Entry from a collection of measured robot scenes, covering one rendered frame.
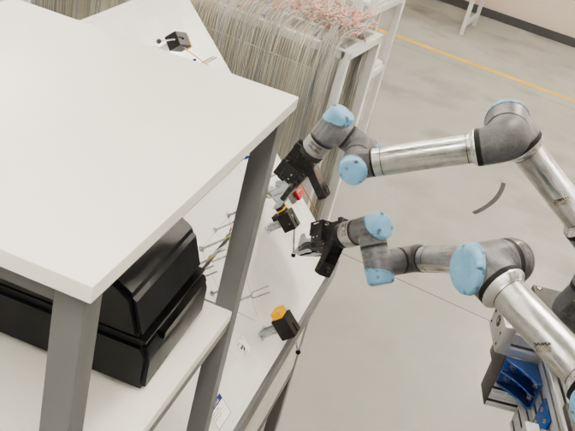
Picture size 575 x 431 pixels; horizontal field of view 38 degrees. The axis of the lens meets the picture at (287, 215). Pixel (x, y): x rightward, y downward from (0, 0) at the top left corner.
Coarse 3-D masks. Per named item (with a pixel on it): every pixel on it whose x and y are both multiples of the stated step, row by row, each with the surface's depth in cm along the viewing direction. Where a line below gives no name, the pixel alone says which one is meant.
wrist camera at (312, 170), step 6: (312, 162) 237; (306, 168) 236; (312, 168) 236; (318, 168) 239; (312, 174) 236; (318, 174) 238; (312, 180) 237; (318, 180) 237; (324, 180) 240; (312, 186) 237; (318, 186) 237; (324, 186) 238; (318, 192) 237; (324, 192) 237; (318, 198) 238
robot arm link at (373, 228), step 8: (368, 216) 225; (376, 216) 223; (384, 216) 224; (352, 224) 229; (360, 224) 226; (368, 224) 223; (376, 224) 222; (384, 224) 224; (392, 224) 226; (352, 232) 228; (360, 232) 226; (368, 232) 224; (376, 232) 222; (384, 232) 223; (392, 232) 225; (352, 240) 229; (360, 240) 226; (368, 240) 224; (376, 240) 224; (384, 240) 225
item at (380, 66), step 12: (372, 0) 474; (384, 0) 492; (396, 0) 507; (372, 12) 476; (396, 12) 527; (396, 24) 530; (384, 48) 539; (384, 60) 542; (372, 96) 555; (372, 108) 560; (324, 168) 527
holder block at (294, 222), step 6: (288, 210) 245; (276, 216) 245; (282, 216) 244; (288, 216) 244; (294, 216) 246; (282, 222) 245; (288, 222) 244; (294, 222) 245; (282, 228) 246; (288, 228) 245; (294, 228) 244
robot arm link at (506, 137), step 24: (504, 120) 209; (408, 144) 215; (432, 144) 212; (456, 144) 210; (480, 144) 207; (504, 144) 206; (528, 144) 210; (360, 168) 215; (384, 168) 216; (408, 168) 215
